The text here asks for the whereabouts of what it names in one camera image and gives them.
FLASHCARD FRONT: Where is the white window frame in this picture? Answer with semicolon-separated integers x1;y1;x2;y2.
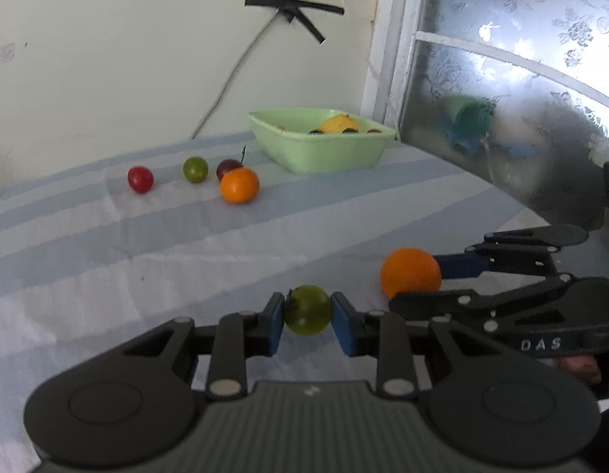
361;0;609;131

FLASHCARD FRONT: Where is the dark red stemmed tomato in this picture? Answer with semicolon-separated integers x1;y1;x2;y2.
216;145;249;181

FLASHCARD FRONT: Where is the orange mandarin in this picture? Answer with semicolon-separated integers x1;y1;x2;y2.
220;168;261;205
380;248;442;301

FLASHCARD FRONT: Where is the frosted glass window pane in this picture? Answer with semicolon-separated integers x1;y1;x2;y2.
398;0;609;230

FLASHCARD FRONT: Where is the person's right hand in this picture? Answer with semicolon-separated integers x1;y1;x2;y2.
551;354;603;385

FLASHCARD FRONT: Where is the large yellow citrus fruit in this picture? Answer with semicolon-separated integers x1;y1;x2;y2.
318;114;360;135

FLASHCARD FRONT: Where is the green object behind glass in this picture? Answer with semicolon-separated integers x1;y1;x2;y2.
440;93;497;134

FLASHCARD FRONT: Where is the black tape cross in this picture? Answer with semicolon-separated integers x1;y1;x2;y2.
244;0;345;45

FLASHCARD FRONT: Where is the striped bedsheet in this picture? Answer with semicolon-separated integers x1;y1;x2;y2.
0;130;609;473

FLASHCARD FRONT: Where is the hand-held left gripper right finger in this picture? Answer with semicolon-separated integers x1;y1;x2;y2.
331;292;487;400

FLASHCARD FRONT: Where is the blue object behind glass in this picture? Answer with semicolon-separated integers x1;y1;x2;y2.
442;125;485;158

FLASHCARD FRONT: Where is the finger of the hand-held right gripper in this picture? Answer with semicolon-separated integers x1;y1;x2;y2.
434;224;590;281
388;275;574;331

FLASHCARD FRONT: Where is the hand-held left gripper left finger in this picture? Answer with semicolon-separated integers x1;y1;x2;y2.
122;292;286;400

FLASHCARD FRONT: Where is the green tomato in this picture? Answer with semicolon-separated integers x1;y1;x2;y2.
283;284;333;337
182;156;209;184

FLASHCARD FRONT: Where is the grey cable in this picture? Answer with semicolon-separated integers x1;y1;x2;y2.
189;7;286;140

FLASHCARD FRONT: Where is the light green plastic basin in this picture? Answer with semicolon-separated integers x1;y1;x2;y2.
247;107;398;175

